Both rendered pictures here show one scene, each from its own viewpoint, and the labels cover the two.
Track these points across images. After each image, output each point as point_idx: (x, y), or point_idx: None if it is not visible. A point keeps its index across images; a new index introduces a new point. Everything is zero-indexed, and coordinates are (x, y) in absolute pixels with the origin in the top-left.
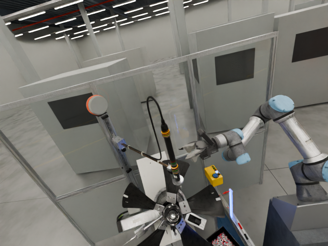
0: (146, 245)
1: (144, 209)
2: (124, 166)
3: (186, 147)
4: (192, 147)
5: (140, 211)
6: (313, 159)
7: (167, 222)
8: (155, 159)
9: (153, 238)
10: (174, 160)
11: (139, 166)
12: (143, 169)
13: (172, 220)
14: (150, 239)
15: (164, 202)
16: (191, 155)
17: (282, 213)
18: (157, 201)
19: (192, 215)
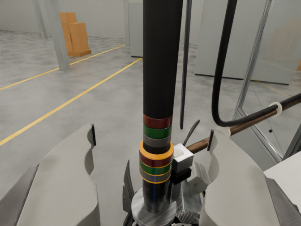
0: (128, 184)
1: (193, 193)
2: (295, 150)
3: (211, 159)
4: (199, 222)
5: (189, 185)
6: None
7: (129, 212)
8: (234, 127)
9: (130, 196)
10: (143, 109)
11: (284, 165)
12: (279, 175)
13: (128, 224)
14: (129, 188)
15: (178, 220)
16: (64, 139)
17: None
18: (195, 213)
19: None
